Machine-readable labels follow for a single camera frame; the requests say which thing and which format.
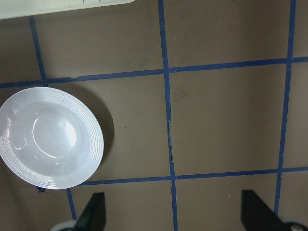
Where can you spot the white round plate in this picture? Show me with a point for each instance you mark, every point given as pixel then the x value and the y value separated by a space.
pixel 49 138

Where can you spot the cream bear tray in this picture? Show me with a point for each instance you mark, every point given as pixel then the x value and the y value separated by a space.
pixel 20 8

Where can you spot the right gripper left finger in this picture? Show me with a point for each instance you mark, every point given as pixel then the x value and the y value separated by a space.
pixel 93 217

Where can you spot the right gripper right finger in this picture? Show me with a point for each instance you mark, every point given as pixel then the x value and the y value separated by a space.
pixel 257 216

